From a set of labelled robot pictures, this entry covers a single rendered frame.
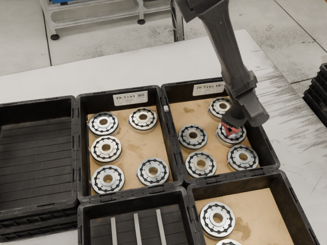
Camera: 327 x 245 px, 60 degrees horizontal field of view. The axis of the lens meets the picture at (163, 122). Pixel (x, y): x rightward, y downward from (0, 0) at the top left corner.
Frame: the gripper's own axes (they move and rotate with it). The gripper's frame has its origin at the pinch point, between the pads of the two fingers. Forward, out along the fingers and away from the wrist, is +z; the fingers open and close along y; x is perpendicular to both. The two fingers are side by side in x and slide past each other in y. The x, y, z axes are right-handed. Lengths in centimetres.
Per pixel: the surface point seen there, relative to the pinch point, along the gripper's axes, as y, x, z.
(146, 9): 120, 151, 73
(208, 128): -2.5, 7.9, 4.0
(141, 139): -22.4, 23.0, 3.8
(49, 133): -42, 50, 4
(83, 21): 69, 183, 74
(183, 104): 0.5, 21.8, 3.9
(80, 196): -51, 18, -6
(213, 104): 5.9, 11.8, 1.0
